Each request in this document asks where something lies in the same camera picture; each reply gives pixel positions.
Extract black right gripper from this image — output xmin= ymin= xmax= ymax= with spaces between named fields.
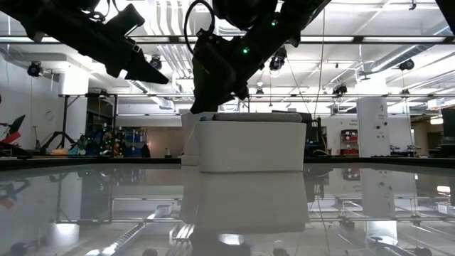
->
xmin=190 ymin=30 xmax=250 ymax=114

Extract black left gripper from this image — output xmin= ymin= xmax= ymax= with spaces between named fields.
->
xmin=76 ymin=24 xmax=170 ymax=85

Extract white hexagonal plant pot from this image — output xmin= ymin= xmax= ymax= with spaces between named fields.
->
xmin=180 ymin=111 xmax=200 ymax=166

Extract white plastic bin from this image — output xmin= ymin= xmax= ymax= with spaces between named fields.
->
xmin=196 ymin=119 xmax=307 ymax=174

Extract blue storage crates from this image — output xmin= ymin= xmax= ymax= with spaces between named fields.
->
xmin=122 ymin=129 xmax=149 ymax=157

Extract black tripod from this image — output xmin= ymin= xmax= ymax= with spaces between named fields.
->
xmin=38 ymin=129 xmax=77 ymax=154

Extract black angled panel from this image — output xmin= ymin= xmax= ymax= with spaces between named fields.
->
xmin=7 ymin=114 xmax=26 ymax=136

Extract shelf with red bins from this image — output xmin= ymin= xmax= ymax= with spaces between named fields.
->
xmin=340 ymin=129 xmax=360 ymax=156

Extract small red object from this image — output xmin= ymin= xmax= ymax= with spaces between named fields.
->
xmin=0 ymin=132 xmax=21 ymax=145

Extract white round column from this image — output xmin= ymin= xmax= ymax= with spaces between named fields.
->
xmin=356 ymin=95 xmax=390 ymax=157

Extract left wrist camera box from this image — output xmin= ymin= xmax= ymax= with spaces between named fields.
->
xmin=105 ymin=3 xmax=146 ymax=36

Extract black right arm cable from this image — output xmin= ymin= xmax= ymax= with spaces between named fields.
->
xmin=183 ymin=0 xmax=216 ymax=56

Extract black aluminium station frame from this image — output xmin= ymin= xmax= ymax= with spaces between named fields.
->
xmin=0 ymin=155 xmax=455 ymax=171

